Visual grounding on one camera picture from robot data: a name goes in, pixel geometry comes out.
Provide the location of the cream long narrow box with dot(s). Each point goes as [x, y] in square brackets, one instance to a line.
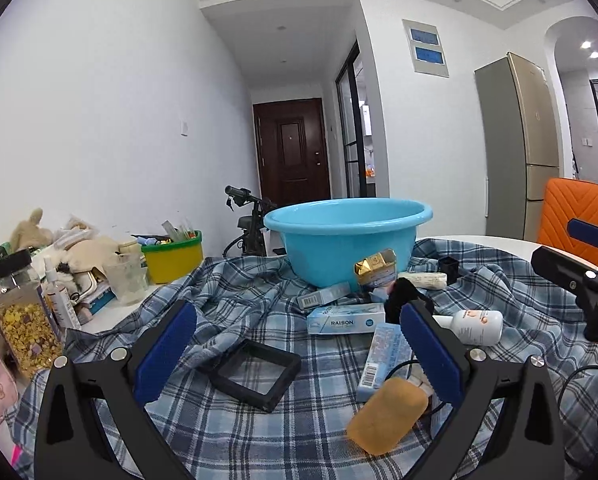
[426, 280]

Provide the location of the gold cigarette pack by basin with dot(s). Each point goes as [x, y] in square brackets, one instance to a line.
[376, 270]

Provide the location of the black bicycle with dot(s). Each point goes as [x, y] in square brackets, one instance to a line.
[251, 242]

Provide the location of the dark brown door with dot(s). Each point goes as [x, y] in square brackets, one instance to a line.
[293, 166]

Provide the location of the black square frame box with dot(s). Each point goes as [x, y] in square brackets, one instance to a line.
[253, 374]

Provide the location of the yellow green storage bin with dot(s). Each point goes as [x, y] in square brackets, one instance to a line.
[170, 261]

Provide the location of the white spray bottle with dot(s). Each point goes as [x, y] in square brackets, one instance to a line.
[58, 294]

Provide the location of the grey barcode slim box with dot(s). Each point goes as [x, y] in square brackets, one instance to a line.
[324, 296]

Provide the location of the grey beige refrigerator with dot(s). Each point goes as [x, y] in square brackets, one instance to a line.
[521, 144]

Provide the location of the light blue barcode box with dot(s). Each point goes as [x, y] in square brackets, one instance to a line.
[388, 349]

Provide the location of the white lotion bottle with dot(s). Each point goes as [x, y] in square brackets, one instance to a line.
[474, 327]

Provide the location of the white wall switch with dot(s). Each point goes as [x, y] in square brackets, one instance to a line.
[184, 128]

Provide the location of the light blue plastic basin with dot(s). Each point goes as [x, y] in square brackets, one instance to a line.
[323, 240]

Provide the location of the light blue raison box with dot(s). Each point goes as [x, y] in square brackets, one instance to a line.
[348, 319]

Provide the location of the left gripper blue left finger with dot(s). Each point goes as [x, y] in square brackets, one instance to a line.
[158, 350]

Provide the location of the grey wall panel blue screens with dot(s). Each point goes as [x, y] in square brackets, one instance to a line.
[426, 49]

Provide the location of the white charger with cable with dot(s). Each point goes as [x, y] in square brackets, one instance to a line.
[411, 371]

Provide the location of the cereal jar black lid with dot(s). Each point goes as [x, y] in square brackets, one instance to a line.
[26, 321]

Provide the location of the beige plush toy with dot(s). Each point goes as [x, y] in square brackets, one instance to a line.
[28, 234]

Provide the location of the blue plaid cloth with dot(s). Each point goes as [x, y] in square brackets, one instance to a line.
[305, 436]

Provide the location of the small black box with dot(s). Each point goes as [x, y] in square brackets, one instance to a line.
[449, 266]

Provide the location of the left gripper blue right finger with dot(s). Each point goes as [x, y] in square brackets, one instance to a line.
[439, 352]

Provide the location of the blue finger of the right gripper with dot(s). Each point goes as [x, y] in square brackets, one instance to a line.
[583, 231]
[564, 272]

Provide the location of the black framed glass door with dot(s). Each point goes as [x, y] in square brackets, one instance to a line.
[351, 120]

